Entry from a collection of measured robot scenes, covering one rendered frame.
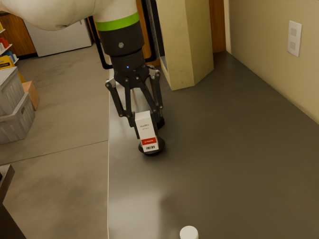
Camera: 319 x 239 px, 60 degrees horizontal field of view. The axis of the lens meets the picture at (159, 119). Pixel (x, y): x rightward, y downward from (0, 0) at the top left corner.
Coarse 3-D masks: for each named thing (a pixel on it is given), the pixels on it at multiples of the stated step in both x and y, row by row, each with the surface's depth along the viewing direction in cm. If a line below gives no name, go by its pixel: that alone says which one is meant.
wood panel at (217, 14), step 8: (216, 0) 148; (216, 8) 150; (216, 16) 152; (224, 16) 153; (216, 24) 155; (224, 24) 155; (216, 32) 157; (224, 32) 158; (216, 40) 159; (224, 40) 160; (216, 48) 162; (224, 48) 162; (152, 64) 161; (160, 64) 162
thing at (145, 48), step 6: (138, 0) 137; (138, 6) 139; (138, 12) 140; (144, 24) 143; (96, 30) 144; (144, 30) 145; (144, 36) 146; (102, 48) 149; (144, 48) 150; (144, 54) 151; (150, 54) 152; (108, 60) 153
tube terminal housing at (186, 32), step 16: (160, 0) 109; (176, 0) 110; (192, 0) 115; (208, 0) 125; (160, 16) 112; (176, 16) 113; (192, 16) 117; (208, 16) 128; (176, 32) 117; (192, 32) 120; (208, 32) 131; (176, 48) 120; (192, 48) 122; (208, 48) 134; (176, 64) 124; (192, 64) 125; (208, 64) 137; (176, 80) 128; (192, 80) 129
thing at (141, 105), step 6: (150, 66) 97; (150, 78) 94; (150, 84) 95; (132, 90) 97; (138, 90) 95; (150, 90) 96; (138, 96) 97; (144, 96) 96; (156, 96) 99; (138, 102) 98; (144, 102) 98; (156, 102) 100; (138, 108) 100; (144, 108) 99
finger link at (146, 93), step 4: (136, 76) 63; (136, 80) 64; (140, 80) 64; (140, 84) 65; (144, 84) 67; (140, 88) 65; (144, 88) 65; (144, 92) 67; (148, 92) 67; (148, 96) 67; (148, 100) 68; (152, 100) 69; (152, 104) 68; (152, 108) 69; (152, 112) 69; (156, 112) 69
